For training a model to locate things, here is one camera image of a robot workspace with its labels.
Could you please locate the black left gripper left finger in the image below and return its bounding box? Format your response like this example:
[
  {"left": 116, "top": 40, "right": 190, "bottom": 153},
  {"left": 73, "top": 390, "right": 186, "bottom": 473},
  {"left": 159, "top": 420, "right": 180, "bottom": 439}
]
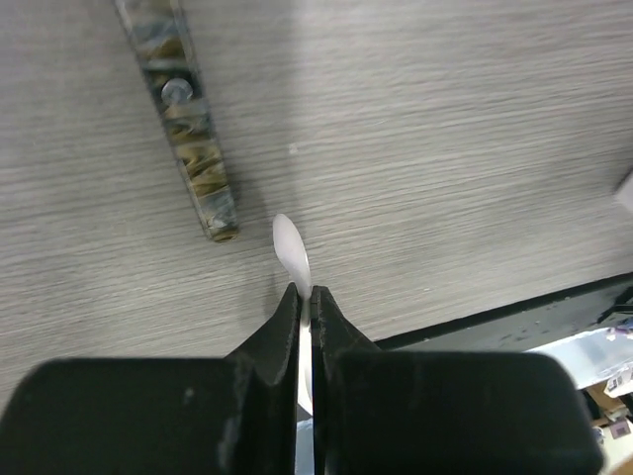
[{"left": 1, "top": 285, "right": 301, "bottom": 474}]

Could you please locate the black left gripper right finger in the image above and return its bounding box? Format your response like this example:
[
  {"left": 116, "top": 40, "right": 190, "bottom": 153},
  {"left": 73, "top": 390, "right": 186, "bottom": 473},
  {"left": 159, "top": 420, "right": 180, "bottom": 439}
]
[{"left": 311, "top": 286, "right": 603, "bottom": 474}]

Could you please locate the white ceramic spoon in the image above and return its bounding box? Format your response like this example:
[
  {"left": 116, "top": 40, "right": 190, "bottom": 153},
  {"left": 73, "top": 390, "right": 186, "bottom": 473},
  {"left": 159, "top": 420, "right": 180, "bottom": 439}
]
[{"left": 272, "top": 213, "right": 316, "bottom": 475}]

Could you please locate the white utensil container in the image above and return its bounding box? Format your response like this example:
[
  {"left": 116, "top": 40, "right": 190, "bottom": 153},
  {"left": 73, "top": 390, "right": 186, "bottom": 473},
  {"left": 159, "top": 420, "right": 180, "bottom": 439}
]
[{"left": 614, "top": 170, "right": 633, "bottom": 214}]

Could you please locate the silver table knife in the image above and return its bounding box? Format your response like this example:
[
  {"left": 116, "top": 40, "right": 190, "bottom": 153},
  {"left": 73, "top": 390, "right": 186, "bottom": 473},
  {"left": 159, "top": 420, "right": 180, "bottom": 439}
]
[{"left": 115, "top": 1, "right": 238, "bottom": 242}]

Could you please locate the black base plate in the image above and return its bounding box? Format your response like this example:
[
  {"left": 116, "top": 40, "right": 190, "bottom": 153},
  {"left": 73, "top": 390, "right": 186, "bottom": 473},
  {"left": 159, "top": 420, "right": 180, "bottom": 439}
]
[{"left": 376, "top": 273, "right": 632, "bottom": 351}]

